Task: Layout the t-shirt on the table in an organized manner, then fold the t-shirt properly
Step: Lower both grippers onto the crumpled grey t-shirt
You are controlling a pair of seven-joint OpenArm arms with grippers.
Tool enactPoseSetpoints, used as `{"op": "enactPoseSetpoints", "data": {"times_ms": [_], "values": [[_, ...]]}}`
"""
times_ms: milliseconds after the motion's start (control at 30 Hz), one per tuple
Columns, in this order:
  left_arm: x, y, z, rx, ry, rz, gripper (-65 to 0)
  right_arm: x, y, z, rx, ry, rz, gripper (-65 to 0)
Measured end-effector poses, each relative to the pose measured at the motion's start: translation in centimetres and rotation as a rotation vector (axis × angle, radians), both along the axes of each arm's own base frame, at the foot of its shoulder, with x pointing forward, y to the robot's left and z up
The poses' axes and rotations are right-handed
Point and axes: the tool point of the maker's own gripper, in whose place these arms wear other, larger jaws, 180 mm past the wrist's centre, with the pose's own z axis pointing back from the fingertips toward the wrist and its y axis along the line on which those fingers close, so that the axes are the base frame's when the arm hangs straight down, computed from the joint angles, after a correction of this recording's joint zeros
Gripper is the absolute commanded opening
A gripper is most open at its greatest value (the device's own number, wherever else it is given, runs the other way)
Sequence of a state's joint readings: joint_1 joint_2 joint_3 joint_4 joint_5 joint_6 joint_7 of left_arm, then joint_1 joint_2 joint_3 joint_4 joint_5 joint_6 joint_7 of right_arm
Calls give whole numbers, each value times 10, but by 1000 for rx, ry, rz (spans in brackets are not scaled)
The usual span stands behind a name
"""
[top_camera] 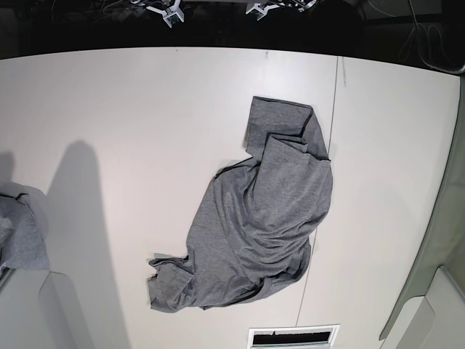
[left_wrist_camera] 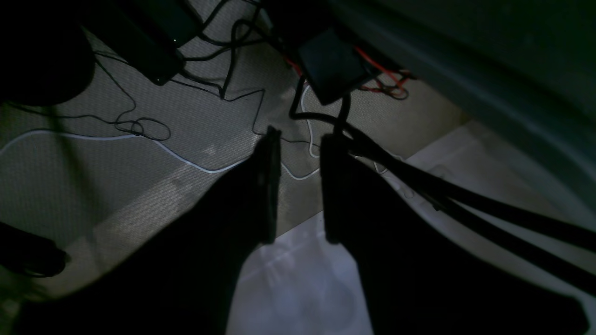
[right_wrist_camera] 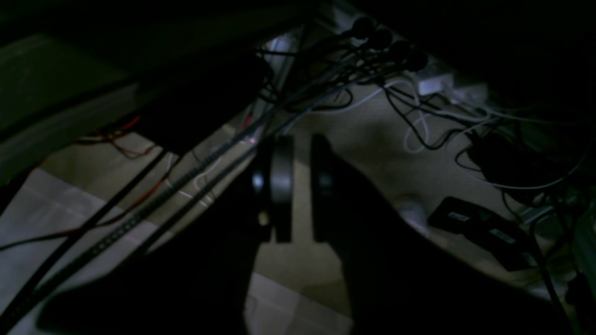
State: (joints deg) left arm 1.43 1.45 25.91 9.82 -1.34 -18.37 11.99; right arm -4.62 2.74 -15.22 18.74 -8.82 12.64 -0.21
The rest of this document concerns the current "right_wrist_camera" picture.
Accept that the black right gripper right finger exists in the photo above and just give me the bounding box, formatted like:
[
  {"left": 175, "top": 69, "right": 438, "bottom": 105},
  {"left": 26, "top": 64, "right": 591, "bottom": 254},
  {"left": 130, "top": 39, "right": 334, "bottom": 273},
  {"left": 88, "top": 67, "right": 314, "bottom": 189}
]
[{"left": 311, "top": 134, "right": 572, "bottom": 335}]

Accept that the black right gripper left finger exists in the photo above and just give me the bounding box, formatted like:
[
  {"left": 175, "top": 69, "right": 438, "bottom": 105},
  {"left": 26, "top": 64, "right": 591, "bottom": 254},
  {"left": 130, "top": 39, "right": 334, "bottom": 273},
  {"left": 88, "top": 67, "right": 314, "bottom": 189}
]
[{"left": 37, "top": 136, "right": 294, "bottom": 335}]

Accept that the black power adapter brick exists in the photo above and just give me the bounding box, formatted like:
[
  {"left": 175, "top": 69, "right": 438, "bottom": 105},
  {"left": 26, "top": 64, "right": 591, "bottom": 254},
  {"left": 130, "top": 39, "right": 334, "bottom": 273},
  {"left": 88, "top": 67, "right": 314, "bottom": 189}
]
[{"left": 428, "top": 197, "right": 538, "bottom": 272}]

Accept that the white power strip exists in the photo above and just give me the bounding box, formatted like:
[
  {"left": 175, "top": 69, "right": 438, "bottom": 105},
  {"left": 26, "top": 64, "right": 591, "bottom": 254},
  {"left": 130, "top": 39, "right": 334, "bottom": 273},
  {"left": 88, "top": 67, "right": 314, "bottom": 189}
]
[{"left": 318, "top": 0, "right": 489, "bottom": 107}]

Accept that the black drag chain cable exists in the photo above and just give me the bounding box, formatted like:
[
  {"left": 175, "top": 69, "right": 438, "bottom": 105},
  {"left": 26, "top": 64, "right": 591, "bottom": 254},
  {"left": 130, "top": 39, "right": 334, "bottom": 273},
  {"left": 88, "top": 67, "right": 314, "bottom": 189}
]
[{"left": 0, "top": 70, "right": 373, "bottom": 326}]

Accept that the red thin wire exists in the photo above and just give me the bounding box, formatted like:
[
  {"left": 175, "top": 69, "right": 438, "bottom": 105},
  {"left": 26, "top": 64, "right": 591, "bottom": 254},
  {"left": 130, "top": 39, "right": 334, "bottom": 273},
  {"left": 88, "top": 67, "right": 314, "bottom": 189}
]
[{"left": 0, "top": 115, "right": 168, "bottom": 252}]

